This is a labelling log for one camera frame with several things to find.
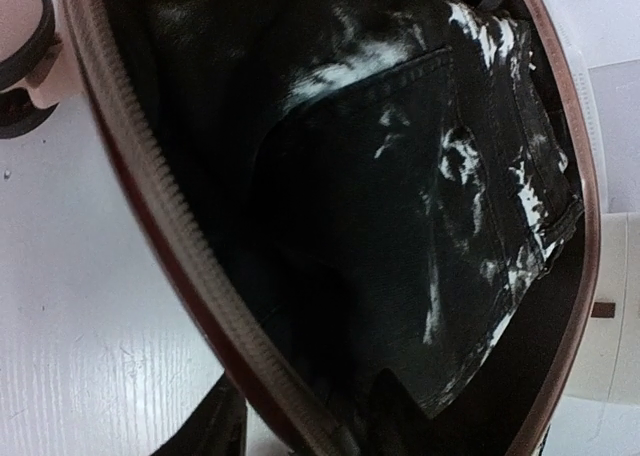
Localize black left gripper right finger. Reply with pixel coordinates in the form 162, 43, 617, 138
363, 369, 450, 456

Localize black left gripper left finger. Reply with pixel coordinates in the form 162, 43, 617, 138
152, 374, 247, 456

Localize beige hard-shell suitcase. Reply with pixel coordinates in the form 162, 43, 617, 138
0, 0, 604, 456

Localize black white splattered jeans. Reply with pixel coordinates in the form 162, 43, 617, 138
147, 0, 583, 415

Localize white plastic storage bin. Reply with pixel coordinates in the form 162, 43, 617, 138
565, 213, 639, 405

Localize white perforated plastic basket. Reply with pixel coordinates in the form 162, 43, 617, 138
558, 25, 609, 213

